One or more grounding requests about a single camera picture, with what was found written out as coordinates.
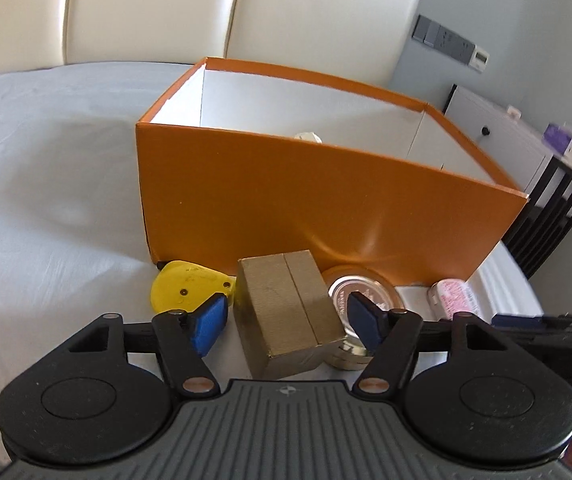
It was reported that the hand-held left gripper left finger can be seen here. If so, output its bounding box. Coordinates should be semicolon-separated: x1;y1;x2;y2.
63;295;229;395

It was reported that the small pink and white container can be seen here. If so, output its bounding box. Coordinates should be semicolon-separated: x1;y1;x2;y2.
426;278;482;322

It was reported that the grey wall switch panel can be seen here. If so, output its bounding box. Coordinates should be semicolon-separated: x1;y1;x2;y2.
410;14;477;64

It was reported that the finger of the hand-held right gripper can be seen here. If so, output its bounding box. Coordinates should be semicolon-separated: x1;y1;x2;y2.
491;312;547;332

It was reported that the purple tissue box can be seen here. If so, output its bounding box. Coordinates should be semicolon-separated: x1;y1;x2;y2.
543;122;572;150

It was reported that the white wall thermostat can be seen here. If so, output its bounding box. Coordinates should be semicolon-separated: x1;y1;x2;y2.
467;44;491;72

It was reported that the yellow plastic gadget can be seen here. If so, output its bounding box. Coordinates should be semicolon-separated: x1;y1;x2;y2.
150;258;238;314

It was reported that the round tin with brown label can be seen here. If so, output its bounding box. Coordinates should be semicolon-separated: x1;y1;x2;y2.
321;264;405;372

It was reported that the white drawer cabinet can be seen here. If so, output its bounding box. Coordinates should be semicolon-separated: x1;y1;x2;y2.
443;83;555;197

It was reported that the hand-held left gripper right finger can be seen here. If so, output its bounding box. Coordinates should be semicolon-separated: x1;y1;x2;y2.
347;292;518;394

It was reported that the small brown cardboard box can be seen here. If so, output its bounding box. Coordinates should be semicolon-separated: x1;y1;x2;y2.
233;248;347;380

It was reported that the cream padded headboard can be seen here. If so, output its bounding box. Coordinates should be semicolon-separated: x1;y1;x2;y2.
0;0;432;92

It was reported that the light grey bed sheet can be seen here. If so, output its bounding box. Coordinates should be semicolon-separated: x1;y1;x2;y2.
0;62;572;480

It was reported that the orange cardboard box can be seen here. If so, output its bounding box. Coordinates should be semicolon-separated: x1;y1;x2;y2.
135;57;531;286

